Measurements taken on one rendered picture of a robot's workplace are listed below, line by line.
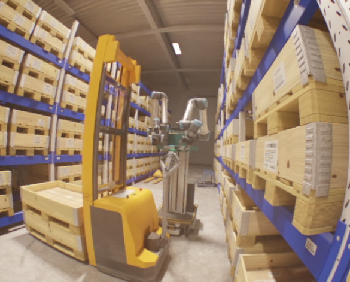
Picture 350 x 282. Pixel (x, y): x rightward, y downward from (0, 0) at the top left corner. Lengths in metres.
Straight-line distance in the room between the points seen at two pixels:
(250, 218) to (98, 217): 1.36
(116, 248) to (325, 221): 1.68
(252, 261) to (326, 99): 1.30
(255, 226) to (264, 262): 0.33
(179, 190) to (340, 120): 2.76
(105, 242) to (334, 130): 1.89
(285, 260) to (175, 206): 2.12
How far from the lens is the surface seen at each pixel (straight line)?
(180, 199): 3.11
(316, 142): 0.55
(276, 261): 1.66
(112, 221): 1.74
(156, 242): 2.06
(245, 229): 1.53
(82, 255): 2.25
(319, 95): 0.60
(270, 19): 1.12
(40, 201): 2.47
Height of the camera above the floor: 1.43
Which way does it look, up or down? 2 degrees up
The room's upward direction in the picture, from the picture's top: 3 degrees clockwise
